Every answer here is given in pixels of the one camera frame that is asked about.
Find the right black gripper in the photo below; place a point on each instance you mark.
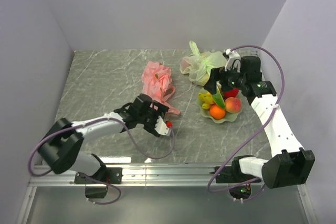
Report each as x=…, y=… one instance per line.
x=218, y=74

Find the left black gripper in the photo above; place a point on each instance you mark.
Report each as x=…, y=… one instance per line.
x=161, y=112

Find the fake watermelon slice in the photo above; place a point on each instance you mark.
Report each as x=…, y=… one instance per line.
x=218, y=98

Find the fake banana bunch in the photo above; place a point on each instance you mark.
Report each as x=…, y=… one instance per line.
x=207, y=100

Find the fake red apple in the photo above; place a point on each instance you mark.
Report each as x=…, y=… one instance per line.
x=231, y=94

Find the pink plastic bag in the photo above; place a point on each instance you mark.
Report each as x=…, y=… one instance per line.
x=157, y=84

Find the fake peach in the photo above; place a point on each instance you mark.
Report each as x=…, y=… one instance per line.
x=233, y=105

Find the fake orange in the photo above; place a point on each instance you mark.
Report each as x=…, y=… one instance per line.
x=216, y=112

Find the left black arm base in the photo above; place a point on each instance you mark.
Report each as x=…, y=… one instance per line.
x=97, y=185

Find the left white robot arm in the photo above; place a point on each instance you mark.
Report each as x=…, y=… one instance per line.
x=61, y=146

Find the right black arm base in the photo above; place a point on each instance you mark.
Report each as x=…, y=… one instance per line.
x=229, y=175

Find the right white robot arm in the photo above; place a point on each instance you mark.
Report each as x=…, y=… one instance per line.
x=290, y=163

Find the tied green plastic bag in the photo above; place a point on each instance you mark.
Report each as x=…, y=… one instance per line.
x=197, y=65

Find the green wavy fruit plate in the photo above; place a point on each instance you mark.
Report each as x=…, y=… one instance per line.
x=230, y=117

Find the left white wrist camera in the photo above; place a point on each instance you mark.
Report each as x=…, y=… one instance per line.
x=161, y=127

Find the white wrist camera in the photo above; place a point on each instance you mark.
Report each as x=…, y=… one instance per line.
x=232, y=60
x=161, y=127

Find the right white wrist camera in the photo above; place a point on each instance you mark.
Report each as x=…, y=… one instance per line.
x=232, y=60

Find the aluminium rail frame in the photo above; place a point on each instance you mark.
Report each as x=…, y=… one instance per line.
x=162, y=193

